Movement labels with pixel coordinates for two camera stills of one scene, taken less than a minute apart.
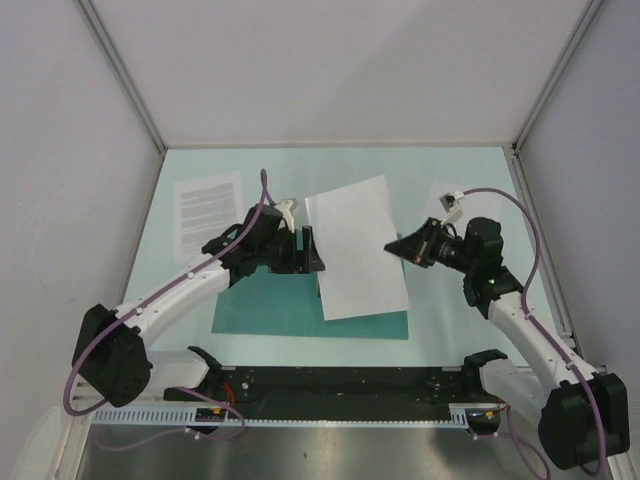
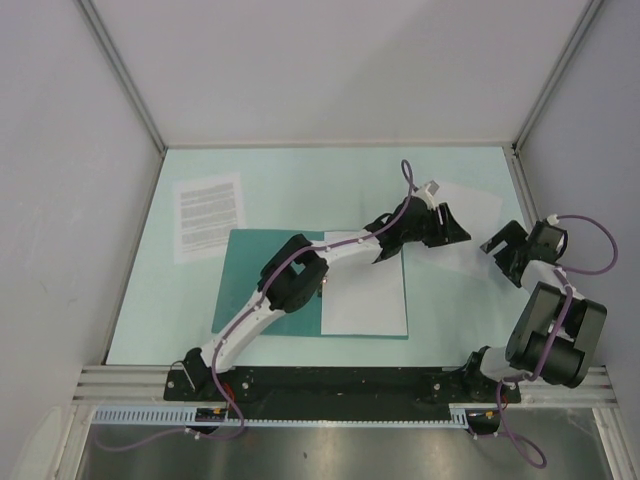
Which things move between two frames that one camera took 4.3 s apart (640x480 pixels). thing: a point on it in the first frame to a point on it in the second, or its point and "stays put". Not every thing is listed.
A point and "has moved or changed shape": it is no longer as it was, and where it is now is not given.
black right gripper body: (459, 259) to (505, 259)
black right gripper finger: (431, 244) to (511, 234)
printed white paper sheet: (203, 209) stays put
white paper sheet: (357, 250) has moved or changed shape
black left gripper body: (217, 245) to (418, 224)
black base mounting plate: (338, 387) stays put
